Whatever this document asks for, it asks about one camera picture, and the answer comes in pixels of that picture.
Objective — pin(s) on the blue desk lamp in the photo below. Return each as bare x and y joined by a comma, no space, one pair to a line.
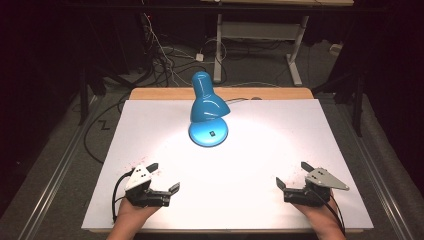
206,106

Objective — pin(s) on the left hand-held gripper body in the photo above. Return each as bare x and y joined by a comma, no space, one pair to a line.
146,196

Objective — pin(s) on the white power adapter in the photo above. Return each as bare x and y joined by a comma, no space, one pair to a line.
199,57

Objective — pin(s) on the person's left hand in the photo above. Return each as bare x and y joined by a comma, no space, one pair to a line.
131,213

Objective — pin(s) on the person's right hand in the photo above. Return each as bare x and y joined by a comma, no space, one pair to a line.
321,215

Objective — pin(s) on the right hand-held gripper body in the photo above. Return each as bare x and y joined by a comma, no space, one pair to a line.
311,196

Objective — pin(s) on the white table cover sheet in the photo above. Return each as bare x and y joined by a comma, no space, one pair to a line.
260,160

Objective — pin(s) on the black metal stand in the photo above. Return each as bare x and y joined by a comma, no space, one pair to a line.
83,96

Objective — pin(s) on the aluminium floor rail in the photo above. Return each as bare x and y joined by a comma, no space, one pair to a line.
56,173
380,186

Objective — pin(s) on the white metal desk frame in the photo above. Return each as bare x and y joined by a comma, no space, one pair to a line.
260,30

